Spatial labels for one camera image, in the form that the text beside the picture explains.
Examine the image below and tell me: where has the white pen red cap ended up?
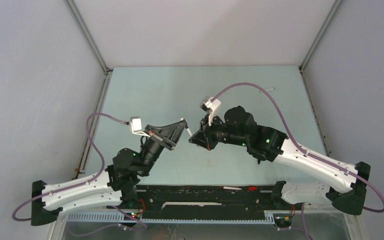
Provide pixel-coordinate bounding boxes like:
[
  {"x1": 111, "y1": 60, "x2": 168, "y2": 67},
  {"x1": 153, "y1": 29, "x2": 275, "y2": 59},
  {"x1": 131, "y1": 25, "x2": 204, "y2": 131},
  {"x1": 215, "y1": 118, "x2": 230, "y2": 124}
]
[{"x1": 221, "y1": 186, "x2": 258, "y2": 191}]

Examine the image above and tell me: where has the aluminium frame rail right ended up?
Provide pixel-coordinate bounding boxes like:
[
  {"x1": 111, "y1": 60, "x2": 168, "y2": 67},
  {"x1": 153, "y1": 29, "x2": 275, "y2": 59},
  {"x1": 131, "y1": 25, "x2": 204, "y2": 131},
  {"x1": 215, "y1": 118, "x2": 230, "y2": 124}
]
[{"x1": 299, "y1": 0, "x2": 345, "y2": 157}]

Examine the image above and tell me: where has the slotted white cable duct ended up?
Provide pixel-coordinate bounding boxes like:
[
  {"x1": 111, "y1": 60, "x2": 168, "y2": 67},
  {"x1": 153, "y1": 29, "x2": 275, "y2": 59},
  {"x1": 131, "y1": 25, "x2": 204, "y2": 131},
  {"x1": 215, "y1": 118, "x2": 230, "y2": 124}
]
[{"x1": 66, "y1": 211, "x2": 279, "y2": 225}]

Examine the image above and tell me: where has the aluminium frame rail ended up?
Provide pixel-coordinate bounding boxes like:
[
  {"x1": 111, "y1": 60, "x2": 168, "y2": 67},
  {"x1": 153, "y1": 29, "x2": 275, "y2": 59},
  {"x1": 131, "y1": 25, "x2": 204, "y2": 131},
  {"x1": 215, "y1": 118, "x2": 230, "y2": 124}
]
[
  {"x1": 299, "y1": 0, "x2": 345, "y2": 157},
  {"x1": 64, "y1": 0, "x2": 112, "y2": 179}
]

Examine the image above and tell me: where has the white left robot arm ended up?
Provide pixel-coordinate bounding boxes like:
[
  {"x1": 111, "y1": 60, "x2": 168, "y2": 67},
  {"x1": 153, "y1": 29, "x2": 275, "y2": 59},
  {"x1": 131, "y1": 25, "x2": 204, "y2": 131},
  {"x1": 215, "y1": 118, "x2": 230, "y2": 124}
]
[{"x1": 30, "y1": 117, "x2": 188, "y2": 227}]

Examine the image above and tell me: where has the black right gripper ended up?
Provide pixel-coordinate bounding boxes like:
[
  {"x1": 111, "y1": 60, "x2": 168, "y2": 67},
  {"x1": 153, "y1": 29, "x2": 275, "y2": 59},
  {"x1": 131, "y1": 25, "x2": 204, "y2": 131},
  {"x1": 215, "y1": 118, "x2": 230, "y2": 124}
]
[{"x1": 189, "y1": 112, "x2": 249, "y2": 151}]

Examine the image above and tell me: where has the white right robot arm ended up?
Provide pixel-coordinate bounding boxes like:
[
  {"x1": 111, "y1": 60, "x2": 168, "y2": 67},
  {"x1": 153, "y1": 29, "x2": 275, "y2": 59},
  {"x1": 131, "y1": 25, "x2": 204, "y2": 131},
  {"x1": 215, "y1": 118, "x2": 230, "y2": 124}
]
[{"x1": 188, "y1": 106, "x2": 371, "y2": 216}]

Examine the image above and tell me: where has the white marker pen black tip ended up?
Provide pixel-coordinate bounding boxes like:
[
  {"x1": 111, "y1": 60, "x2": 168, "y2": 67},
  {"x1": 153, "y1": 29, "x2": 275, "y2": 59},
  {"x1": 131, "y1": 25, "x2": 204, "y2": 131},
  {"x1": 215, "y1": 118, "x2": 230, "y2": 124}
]
[{"x1": 180, "y1": 117, "x2": 193, "y2": 137}]

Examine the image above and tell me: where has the aluminium frame rail left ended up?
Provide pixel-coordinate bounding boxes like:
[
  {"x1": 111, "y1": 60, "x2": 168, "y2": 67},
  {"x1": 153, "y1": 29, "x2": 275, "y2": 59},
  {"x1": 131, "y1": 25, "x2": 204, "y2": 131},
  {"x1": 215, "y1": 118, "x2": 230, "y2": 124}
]
[{"x1": 64, "y1": 0, "x2": 112, "y2": 179}]

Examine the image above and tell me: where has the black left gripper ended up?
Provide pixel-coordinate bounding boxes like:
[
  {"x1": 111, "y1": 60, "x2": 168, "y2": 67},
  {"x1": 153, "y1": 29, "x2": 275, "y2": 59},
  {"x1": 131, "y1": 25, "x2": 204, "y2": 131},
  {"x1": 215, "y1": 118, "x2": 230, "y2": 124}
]
[{"x1": 139, "y1": 123, "x2": 188, "y2": 177}]

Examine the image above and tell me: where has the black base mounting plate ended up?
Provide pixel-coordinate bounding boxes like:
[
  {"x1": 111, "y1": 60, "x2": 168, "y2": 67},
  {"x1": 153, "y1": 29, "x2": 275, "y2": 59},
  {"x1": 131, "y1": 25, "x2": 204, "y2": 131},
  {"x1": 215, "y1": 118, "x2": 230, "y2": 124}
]
[{"x1": 118, "y1": 185, "x2": 302, "y2": 222}]

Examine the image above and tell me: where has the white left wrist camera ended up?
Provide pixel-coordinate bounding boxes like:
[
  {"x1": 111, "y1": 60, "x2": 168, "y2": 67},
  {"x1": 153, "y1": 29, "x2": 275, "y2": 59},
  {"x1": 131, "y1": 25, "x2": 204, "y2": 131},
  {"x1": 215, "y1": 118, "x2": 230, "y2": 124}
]
[{"x1": 125, "y1": 116, "x2": 144, "y2": 136}]

